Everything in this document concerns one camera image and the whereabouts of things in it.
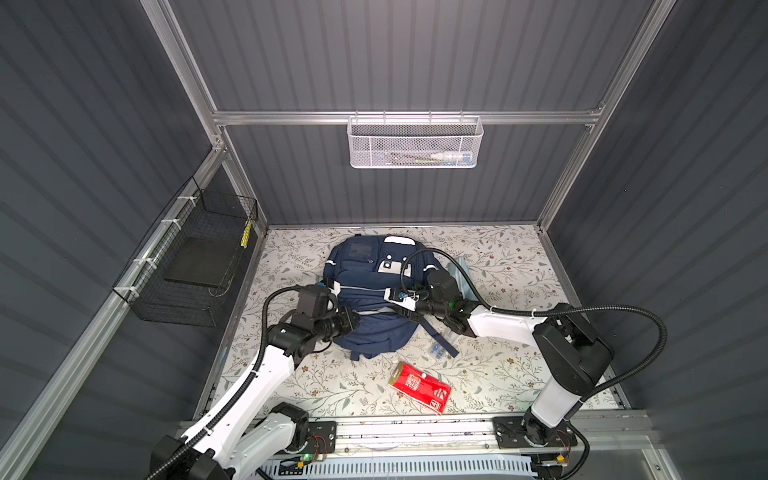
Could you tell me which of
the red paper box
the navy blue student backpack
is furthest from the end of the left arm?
the red paper box

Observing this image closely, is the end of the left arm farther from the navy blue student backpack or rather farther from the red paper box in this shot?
the red paper box

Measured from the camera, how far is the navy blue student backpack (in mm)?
774

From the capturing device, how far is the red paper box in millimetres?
802

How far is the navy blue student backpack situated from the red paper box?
0.07 m
